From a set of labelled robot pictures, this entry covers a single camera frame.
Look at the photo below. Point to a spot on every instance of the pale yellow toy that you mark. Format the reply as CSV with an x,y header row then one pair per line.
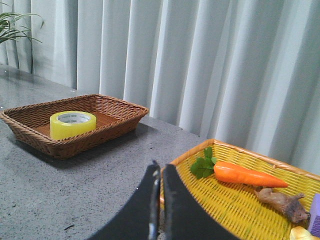
x,y
300,233

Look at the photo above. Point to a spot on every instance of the orange toy carrot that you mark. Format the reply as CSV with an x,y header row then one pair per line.
x,y
228,172

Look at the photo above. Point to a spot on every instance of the white pleated curtain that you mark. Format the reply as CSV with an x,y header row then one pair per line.
x,y
246,72

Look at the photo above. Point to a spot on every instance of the purple foam block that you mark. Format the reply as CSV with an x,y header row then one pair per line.
x,y
314,223

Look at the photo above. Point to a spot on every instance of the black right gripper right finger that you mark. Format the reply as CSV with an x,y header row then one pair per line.
x,y
185,219

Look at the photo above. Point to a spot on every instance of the green potted plant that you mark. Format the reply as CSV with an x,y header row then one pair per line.
x,y
16,39

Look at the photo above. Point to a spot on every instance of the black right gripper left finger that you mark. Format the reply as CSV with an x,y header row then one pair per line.
x,y
139,217

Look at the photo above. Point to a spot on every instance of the brown toy animal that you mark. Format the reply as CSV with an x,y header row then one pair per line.
x,y
289,206

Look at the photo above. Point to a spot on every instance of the brown wicker basket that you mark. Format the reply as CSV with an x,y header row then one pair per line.
x,y
114,117

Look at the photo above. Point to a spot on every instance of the yellow woven basket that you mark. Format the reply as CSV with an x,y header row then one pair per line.
x,y
234,206

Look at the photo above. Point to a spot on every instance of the yellow tape roll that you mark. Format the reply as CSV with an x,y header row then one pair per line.
x,y
68,124

